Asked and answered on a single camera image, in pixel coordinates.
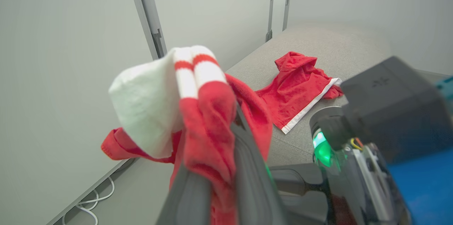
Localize large white partition panel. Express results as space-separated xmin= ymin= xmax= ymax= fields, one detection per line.
xmin=0 ymin=0 xmax=167 ymax=225

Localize teal right camera connector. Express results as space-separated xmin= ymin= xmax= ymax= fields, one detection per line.
xmin=433 ymin=76 xmax=453 ymax=100

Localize red and white garment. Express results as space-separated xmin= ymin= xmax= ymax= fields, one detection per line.
xmin=101 ymin=45 xmax=274 ymax=225

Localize red shorts with white trim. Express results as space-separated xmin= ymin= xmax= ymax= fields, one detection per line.
xmin=255 ymin=51 xmax=344 ymax=135

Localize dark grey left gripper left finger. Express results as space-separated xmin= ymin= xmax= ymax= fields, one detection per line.
xmin=156 ymin=163 xmax=213 ymax=225

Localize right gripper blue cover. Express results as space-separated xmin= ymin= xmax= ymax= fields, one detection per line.
xmin=267 ymin=106 xmax=453 ymax=225

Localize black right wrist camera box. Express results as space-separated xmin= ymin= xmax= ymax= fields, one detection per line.
xmin=339 ymin=56 xmax=453 ymax=164

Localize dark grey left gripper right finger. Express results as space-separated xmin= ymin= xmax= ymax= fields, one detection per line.
xmin=229 ymin=103 xmax=288 ymax=225

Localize white looped power cable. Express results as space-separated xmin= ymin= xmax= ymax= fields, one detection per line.
xmin=62 ymin=176 xmax=116 ymax=225

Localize grey fabric sofa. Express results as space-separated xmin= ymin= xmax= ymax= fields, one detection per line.
xmin=226 ymin=23 xmax=453 ymax=167

